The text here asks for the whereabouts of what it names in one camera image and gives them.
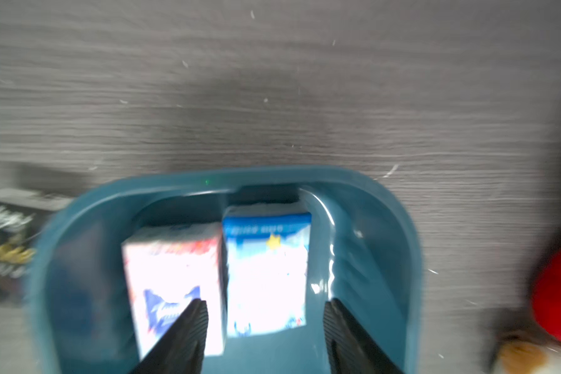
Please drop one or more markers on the teal plastic storage box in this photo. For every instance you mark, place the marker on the teal plastic storage box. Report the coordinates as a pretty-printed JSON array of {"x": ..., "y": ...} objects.
[{"x": 364, "y": 251}]

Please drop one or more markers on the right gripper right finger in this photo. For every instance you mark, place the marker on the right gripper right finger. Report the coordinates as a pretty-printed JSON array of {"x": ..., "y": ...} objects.
[{"x": 350, "y": 349}]

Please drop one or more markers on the light blue bunny tissue pack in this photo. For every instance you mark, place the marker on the light blue bunny tissue pack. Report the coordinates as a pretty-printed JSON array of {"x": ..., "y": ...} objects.
[{"x": 267, "y": 260}]

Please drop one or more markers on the black Face tissue pack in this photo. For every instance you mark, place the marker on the black Face tissue pack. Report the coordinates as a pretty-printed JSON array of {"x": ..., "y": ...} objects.
[{"x": 23, "y": 214}]

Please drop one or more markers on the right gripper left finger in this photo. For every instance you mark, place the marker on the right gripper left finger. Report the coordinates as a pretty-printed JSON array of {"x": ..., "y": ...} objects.
[{"x": 181, "y": 349}]

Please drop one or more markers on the white plush toy dog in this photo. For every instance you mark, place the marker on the white plush toy dog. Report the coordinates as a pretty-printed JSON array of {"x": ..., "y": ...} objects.
[{"x": 536, "y": 348}]

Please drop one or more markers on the pink white Tempo tissue pack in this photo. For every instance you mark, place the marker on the pink white Tempo tissue pack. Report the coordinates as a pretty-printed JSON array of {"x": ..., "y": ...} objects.
[{"x": 168, "y": 267}]

